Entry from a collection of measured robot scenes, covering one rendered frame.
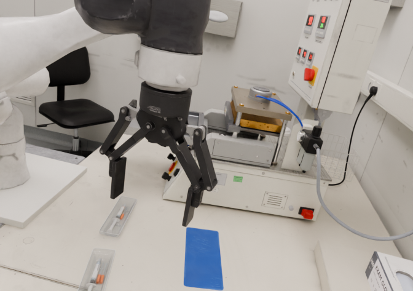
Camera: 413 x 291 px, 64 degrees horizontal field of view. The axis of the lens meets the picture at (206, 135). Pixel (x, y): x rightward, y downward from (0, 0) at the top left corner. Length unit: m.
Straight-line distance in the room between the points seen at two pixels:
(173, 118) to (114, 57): 2.38
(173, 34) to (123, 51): 2.38
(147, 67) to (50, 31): 0.22
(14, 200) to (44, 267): 0.28
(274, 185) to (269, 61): 1.59
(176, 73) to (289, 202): 0.82
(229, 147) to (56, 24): 0.65
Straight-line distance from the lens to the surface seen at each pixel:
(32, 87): 1.04
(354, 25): 1.06
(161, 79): 0.45
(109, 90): 2.92
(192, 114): 1.29
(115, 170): 0.57
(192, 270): 0.93
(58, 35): 0.63
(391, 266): 1.00
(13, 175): 1.17
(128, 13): 0.45
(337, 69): 1.06
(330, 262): 1.04
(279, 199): 1.18
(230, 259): 0.98
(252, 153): 1.08
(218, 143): 1.06
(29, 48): 0.60
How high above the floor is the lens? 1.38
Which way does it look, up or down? 21 degrees down
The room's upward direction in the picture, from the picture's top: 11 degrees clockwise
